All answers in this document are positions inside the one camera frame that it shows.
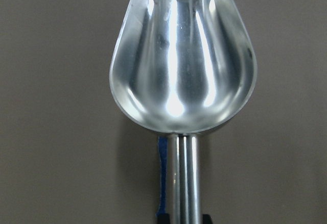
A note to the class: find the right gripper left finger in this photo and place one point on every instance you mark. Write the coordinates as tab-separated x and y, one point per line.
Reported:
163	218

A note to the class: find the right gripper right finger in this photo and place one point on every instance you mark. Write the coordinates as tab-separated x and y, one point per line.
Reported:
206	218

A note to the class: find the stainless steel ice scoop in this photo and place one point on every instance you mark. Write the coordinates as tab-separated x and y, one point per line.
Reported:
182	68

